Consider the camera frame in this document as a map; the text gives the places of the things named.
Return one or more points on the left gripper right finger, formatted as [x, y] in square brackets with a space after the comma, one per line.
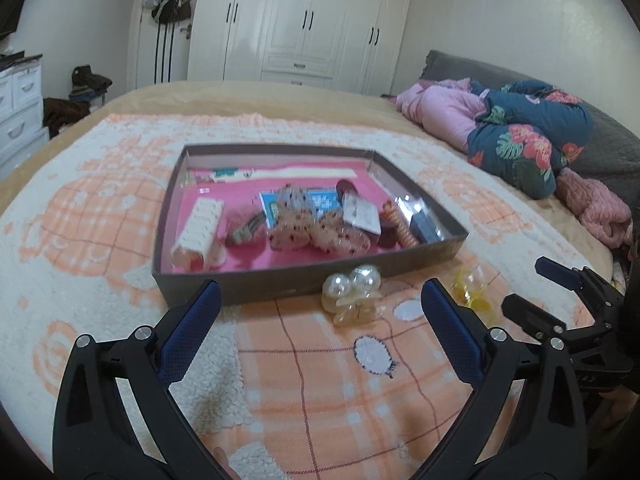
[546, 438]

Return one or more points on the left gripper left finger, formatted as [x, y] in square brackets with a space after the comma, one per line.
[93, 436]

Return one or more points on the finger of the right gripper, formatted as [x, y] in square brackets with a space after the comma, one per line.
[590, 287]
[533, 321]

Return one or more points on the bag of yellow hair ties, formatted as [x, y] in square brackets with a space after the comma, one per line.
[469, 288]

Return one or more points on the maroon hair clip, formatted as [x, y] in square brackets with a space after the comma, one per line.
[387, 239]

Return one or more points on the beige spiral hair clip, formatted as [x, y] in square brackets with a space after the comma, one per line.
[392, 215]

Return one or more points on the pearl bead hair accessory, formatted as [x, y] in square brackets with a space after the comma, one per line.
[352, 299]

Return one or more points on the clear bag with grey card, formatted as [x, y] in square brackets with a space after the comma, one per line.
[361, 214]

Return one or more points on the white ridged hair clip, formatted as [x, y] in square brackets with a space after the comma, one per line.
[198, 243]

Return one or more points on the sheer dotted fabric bow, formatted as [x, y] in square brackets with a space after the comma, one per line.
[298, 225]

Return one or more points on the left hand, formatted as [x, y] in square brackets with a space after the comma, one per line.
[222, 459]

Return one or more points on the pink knitted garment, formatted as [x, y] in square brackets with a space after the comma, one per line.
[600, 211]

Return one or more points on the blue floral quilt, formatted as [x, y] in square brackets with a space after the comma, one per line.
[528, 132]

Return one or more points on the pink quilt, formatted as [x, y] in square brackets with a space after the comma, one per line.
[446, 109]

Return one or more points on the shallow brown cardboard box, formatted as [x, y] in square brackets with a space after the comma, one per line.
[248, 286]

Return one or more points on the pink picture book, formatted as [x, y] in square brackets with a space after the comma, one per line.
[255, 218]

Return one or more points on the dark clothes pile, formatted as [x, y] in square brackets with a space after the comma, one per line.
[87, 86]

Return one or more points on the white wardrobe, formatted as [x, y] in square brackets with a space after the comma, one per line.
[343, 45]

